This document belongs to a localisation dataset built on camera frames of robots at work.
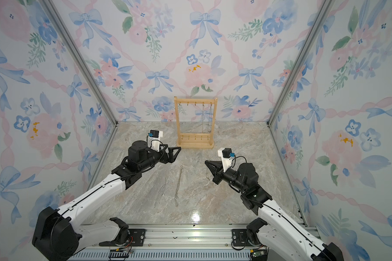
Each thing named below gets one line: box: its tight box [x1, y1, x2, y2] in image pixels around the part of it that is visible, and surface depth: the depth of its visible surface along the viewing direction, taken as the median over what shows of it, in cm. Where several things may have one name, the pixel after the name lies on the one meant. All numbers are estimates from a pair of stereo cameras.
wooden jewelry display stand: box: [196, 97, 218, 149], surface depth 106 cm
